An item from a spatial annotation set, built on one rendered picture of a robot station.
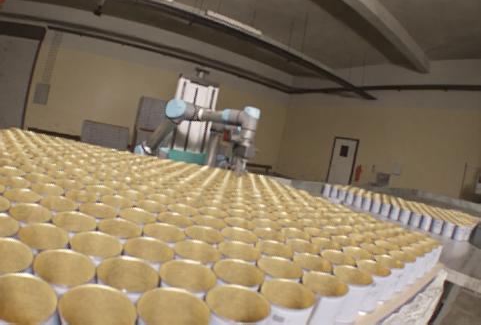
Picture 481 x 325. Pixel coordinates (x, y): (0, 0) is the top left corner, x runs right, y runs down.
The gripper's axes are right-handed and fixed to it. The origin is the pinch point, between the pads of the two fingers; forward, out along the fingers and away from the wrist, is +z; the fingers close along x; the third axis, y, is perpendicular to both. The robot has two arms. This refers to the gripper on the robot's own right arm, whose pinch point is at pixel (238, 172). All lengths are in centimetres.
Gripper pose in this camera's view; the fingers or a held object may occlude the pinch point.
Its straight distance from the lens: 122.2
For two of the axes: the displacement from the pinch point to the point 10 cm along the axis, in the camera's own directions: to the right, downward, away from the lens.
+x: -4.8, -1.1, 8.7
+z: -2.2, 9.8, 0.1
